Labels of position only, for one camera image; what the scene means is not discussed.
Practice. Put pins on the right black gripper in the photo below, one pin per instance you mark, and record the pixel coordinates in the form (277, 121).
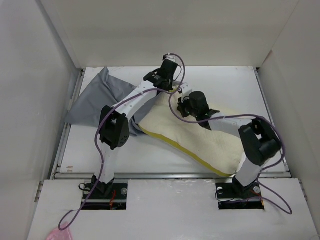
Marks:
(181, 105)

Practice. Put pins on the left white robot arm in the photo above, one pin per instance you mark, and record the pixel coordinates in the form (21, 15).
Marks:
(113, 130)

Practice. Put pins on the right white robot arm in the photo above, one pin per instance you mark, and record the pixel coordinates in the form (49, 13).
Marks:
(259, 140)

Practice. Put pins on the grey pillowcase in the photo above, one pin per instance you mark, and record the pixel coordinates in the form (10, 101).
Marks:
(104, 90)

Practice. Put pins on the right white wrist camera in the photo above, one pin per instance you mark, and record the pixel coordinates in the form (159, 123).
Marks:
(185, 90)

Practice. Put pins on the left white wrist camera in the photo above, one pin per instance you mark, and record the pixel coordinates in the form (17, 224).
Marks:
(169, 59)

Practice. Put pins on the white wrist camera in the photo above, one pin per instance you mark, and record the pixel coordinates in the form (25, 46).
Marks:
(185, 90)
(169, 59)

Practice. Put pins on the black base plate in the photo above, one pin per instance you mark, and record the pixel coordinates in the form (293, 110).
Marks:
(115, 200)
(229, 199)

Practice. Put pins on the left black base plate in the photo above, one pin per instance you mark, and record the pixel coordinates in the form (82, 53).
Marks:
(115, 200)

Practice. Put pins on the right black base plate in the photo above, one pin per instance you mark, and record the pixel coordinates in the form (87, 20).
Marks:
(229, 199)

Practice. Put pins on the cream pillow yellow edge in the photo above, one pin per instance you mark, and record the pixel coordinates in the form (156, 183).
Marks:
(219, 152)

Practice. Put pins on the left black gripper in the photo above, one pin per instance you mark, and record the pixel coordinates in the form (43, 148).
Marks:
(170, 87)

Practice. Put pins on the pink plastic bag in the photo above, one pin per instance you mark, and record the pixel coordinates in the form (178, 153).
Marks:
(57, 234)

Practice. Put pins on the aluminium rail frame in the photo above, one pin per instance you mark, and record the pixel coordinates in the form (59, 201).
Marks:
(144, 157)

